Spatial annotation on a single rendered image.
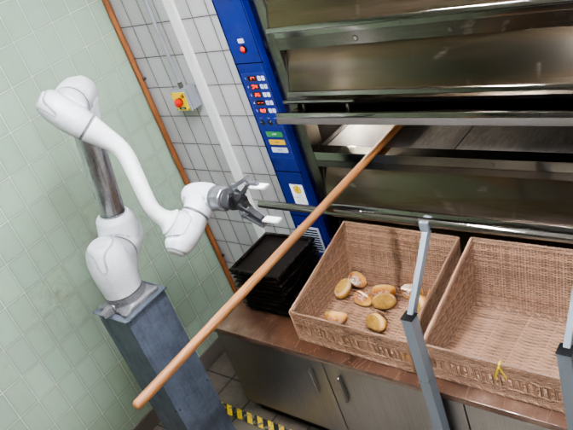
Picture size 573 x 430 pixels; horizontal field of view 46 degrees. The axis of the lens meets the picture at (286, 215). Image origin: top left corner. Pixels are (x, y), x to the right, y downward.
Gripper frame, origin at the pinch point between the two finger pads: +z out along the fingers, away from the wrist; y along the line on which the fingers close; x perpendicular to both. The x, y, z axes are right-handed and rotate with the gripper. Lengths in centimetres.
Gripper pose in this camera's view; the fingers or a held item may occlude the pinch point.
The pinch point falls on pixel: (270, 203)
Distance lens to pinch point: 225.6
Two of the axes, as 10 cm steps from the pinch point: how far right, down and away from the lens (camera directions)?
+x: -5.7, 5.7, -6.0
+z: 7.7, 0.9, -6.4
